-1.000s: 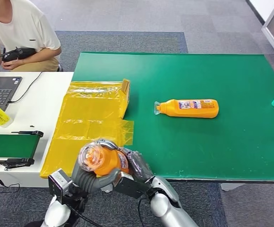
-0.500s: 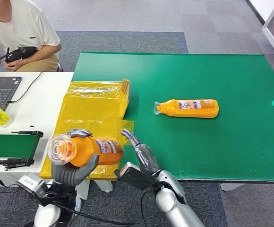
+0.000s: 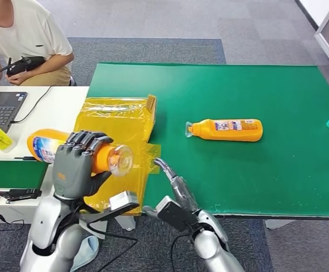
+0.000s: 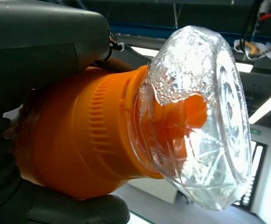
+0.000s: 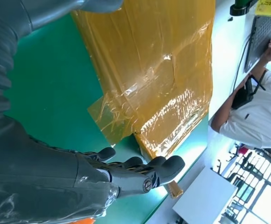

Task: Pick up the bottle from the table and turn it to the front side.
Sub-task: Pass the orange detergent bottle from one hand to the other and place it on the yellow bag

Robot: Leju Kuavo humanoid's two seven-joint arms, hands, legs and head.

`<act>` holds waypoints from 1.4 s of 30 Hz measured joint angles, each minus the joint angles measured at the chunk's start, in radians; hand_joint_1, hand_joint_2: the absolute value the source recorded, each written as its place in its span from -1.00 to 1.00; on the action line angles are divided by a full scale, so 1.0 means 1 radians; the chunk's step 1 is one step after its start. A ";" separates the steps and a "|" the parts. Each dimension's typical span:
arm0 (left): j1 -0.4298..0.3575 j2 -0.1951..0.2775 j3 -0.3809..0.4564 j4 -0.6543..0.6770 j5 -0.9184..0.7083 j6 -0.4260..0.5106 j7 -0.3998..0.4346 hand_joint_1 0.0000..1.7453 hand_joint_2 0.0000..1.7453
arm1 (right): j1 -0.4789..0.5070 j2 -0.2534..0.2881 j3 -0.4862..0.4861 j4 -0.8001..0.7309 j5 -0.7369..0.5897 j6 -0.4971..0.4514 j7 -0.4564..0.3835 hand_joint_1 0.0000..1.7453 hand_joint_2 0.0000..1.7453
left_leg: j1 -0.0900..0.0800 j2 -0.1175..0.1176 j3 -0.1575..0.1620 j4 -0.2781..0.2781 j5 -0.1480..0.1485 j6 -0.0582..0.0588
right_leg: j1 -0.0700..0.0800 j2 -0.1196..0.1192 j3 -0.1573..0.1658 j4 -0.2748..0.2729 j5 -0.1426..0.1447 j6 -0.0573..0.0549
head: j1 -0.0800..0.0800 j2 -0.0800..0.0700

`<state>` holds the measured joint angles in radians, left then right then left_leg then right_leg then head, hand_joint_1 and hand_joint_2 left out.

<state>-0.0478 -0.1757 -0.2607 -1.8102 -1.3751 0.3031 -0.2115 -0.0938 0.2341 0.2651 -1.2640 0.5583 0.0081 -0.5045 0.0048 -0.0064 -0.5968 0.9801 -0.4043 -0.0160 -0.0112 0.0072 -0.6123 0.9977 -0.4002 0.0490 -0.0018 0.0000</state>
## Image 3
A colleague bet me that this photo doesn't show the grey table foot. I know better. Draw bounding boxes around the grey table foot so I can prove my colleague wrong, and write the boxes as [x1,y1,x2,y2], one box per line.
[264,219,289,231]
[114,214,137,232]

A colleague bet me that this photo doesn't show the black laptop cable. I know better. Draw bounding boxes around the black laptop cable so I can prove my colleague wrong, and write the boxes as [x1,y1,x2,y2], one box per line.
[9,86,53,125]

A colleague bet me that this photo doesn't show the orange detergent bottle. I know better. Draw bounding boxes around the orange detergent bottle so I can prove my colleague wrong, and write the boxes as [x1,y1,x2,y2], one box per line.
[185,118,264,143]

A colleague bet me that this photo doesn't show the black remote controller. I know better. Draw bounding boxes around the black remote controller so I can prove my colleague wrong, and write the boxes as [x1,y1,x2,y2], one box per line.
[0,56,46,78]

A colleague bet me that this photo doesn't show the black right camera cable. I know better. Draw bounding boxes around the black right camera cable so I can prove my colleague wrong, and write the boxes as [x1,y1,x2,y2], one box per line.
[169,231,194,272]

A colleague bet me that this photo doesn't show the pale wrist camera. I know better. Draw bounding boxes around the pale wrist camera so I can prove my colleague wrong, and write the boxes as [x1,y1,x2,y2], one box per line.
[80,190,140,226]
[156,194,200,232]

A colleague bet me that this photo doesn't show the black phone holder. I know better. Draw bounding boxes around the black phone holder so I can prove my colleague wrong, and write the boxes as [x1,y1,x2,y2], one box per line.
[0,188,42,204]

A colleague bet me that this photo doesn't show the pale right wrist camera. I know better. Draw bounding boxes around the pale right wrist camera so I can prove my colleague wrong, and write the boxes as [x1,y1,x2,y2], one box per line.
[156,194,200,232]

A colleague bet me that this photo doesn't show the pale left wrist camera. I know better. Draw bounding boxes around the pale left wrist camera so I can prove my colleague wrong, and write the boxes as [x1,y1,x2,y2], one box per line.
[80,190,140,226]

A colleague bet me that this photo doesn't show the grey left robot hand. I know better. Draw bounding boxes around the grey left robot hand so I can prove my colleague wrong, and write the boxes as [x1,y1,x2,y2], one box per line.
[52,130,114,200]

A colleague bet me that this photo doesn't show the green table mat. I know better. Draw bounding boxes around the green table mat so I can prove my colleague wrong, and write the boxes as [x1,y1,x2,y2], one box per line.
[86,62,329,219]

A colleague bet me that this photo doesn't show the person's left hand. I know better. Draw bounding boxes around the person's left hand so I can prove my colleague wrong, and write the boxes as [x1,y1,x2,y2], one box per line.
[7,70,30,86]

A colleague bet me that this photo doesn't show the black left camera cable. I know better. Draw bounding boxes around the black left camera cable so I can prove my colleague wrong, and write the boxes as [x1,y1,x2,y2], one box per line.
[87,222,139,272]

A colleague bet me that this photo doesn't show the pale blue cloth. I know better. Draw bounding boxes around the pale blue cloth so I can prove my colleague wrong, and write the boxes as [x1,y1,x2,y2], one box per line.
[69,234,101,272]

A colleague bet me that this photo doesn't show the white desk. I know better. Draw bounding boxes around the white desk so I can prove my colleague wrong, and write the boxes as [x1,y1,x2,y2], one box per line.
[0,85,90,224]

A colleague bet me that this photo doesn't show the person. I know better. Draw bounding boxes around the person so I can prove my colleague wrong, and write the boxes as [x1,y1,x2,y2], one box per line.
[0,0,75,99]

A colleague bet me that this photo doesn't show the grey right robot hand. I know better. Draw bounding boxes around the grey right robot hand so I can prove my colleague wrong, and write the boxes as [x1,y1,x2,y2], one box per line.
[143,157,200,219]

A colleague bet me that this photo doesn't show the orange bottle with blue label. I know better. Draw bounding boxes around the orange bottle with blue label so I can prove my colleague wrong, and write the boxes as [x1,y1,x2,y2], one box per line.
[27,129,134,177]

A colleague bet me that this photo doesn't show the black camera cable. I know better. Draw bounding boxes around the black camera cable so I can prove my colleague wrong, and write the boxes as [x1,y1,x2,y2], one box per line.
[87,222,139,272]
[169,231,194,272]

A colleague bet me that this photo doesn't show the yellow taped cardboard box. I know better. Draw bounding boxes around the yellow taped cardboard box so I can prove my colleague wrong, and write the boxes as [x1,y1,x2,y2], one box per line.
[73,94,162,215]

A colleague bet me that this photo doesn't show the green panel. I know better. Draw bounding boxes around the green panel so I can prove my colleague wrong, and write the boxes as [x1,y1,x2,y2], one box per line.
[0,160,49,190]

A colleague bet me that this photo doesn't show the dark grey laptop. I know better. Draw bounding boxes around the dark grey laptop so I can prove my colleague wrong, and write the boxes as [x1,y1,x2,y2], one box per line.
[0,91,28,134]

